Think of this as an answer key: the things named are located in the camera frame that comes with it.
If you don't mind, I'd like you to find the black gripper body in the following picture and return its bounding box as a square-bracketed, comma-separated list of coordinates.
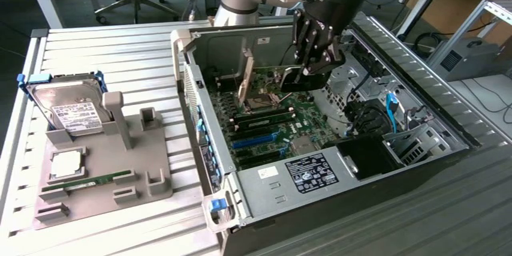
[299, 0, 371, 37]

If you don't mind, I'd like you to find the graphics card with metal bracket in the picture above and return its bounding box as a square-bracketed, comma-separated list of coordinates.
[237, 47, 331, 109]

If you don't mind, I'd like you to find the silver drive cage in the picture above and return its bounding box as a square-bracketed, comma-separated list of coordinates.
[319, 47, 397, 110]

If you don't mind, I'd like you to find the black slanted pole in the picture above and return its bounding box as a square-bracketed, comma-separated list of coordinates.
[397, 0, 457, 41]

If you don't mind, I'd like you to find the CPU socket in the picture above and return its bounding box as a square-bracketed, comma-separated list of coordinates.
[241, 93, 280, 116]

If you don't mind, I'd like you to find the black installed RAM stick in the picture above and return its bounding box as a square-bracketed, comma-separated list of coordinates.
[233, 109, 296, 128]

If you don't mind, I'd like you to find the silver chipset heatsink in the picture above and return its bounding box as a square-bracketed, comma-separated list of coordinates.
[291, 135, 321, 155]

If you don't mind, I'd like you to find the blue expansion slot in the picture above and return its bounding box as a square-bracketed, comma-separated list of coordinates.
[231, 131, 281, 149]

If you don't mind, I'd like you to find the grey computer tower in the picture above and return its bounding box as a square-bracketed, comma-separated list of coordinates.
[439, 38, 512, 82]

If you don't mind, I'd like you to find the silver disk bay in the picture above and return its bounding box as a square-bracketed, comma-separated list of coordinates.
[383, 124, 453, 166]

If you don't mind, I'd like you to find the grey power supply unit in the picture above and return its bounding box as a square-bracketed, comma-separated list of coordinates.
[235, 144, 361, 219]

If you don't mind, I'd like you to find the open black PC case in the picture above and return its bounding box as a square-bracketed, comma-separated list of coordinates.
[169, 19, 483, 256]

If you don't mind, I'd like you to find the grey plastic parts rack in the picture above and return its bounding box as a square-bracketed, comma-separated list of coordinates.
[32, 90, 173, 231]

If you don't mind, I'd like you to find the blue disk carrier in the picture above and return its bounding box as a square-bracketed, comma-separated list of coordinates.
[15, 70, 108, 132]

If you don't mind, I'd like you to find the green RAM stick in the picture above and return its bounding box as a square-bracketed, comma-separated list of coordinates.
[41, 171, 133, 194]

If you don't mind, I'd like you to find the silver CPU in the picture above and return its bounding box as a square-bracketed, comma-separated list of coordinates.
[49, 151, 85, 179]

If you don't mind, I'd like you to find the coiled black cable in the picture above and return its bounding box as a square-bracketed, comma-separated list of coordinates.
[413, 32, 445, 56]

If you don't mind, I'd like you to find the blue wire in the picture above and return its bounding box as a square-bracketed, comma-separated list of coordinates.
[385, 92, 400, 134]

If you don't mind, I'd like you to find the aluminium profile frame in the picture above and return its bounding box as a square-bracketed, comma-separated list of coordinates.
[425, 0, 512, 71]

